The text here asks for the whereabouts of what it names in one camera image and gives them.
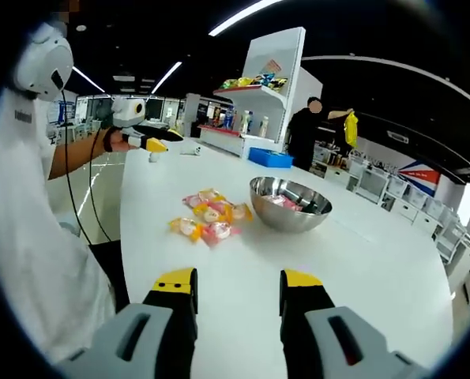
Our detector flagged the steel bowl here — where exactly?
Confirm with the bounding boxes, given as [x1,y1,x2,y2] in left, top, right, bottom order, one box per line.
[249,176,333,234]

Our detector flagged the person in white shirt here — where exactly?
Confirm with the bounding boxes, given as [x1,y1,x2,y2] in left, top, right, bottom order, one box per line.
[0,88,117,364]

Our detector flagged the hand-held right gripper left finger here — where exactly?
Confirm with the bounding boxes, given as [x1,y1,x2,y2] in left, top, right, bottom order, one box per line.
[58,267,199,379]

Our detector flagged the person's black trousers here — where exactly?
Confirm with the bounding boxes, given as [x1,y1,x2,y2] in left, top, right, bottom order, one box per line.
[88,238,131,313]

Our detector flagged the person's left hand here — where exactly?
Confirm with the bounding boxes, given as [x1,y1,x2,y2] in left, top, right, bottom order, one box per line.
[102,128,141,154]

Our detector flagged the red and blue wall banner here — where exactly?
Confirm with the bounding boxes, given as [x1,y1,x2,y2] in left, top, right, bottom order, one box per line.
[398,159,441,197]

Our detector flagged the white chest device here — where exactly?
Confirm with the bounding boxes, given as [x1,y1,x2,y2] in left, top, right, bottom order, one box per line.
[13,21,74,102]

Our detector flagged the yellow plastic bag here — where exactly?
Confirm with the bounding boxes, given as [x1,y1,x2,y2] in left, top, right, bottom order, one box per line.
[344,111,359,148]

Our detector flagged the blue plastic tray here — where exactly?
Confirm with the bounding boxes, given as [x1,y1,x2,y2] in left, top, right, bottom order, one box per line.
[248,147,295,170]

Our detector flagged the curved ceiling light strip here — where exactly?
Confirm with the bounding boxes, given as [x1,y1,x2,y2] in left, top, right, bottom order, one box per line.
[209,0,283,37]

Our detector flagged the row of white storage bins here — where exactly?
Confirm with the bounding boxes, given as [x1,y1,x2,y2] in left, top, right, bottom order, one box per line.
[347,157,470,253]

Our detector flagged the pile of snack bags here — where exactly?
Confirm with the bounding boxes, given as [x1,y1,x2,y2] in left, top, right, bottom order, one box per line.
[220,72,289,94]

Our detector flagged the pile of marshmallow packets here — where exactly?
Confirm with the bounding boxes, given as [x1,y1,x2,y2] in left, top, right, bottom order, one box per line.
[167,188,255,249]

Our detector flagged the black cable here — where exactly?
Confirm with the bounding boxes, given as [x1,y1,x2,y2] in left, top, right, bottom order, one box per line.
[87,126,113,242]
[60,89,92,245]

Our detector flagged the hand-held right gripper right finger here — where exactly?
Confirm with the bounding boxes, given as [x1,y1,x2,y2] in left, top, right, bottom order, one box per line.
[279,268,429,379]

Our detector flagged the row of drink bottles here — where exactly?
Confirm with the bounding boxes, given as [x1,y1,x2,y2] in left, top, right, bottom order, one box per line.
[212,107,270,138]

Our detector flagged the heap of bagged marshmallows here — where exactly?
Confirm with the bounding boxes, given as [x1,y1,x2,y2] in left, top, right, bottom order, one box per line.
[260,192,305,212]

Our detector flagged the white display shelf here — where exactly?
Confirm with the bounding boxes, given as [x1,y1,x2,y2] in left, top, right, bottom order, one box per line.
[197,26,306,159]

